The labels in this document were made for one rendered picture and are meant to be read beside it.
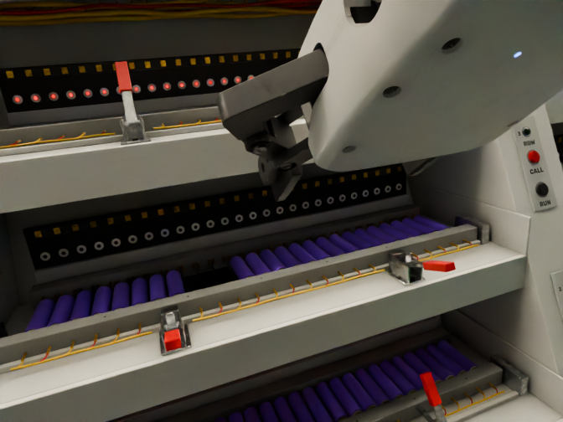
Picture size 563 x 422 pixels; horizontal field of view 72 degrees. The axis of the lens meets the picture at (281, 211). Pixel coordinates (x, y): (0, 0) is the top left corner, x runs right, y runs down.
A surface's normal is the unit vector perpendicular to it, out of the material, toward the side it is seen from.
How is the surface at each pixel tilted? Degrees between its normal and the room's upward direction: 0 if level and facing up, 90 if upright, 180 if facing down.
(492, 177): 90
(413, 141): 167
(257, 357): 112
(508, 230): 90
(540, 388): 90
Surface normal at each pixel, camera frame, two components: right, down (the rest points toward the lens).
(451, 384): -0.09, -0.95
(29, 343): 0.33, 0.26
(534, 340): -0.94, 0.18
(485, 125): 0.28, 0.92
